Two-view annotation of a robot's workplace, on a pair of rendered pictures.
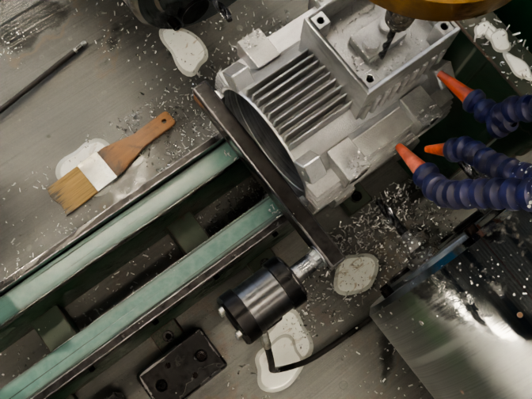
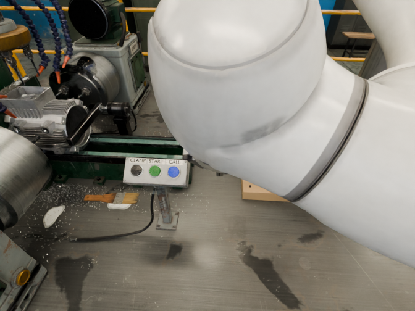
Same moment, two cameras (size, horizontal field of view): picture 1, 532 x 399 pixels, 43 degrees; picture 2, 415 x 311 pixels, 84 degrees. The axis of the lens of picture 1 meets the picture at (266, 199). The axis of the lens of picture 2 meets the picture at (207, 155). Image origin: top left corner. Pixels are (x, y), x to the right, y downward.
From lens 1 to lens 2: 0.96 m
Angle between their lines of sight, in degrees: 59
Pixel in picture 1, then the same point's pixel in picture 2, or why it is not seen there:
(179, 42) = (50, 218)
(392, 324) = (105, 86)
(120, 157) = (110, 196)
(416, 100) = not seen: hidden behind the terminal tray
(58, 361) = (170, 142)
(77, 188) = (129, 197)
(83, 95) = (94, 223)
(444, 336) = (100, 72)
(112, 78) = (81, 222)
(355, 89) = (50, 92)
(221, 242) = (114, 140)
